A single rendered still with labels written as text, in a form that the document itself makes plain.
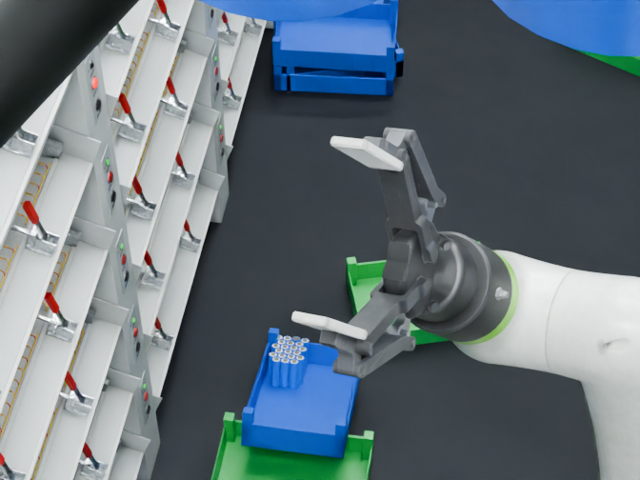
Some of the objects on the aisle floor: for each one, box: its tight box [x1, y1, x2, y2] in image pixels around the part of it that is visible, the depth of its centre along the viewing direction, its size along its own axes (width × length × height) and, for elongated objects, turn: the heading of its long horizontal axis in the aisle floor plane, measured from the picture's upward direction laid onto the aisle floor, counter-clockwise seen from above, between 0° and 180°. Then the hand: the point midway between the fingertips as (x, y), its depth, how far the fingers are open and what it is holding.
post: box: [53, 45, 160, 480], centre depth 213 cm, size 20×9×175 cm, turn 81°
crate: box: [241, 328, 360, 459], centre depth 279 cm, size 30×20×8 cm
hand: (334, 232), depth 104 cm, fingers open, 13 cm apart
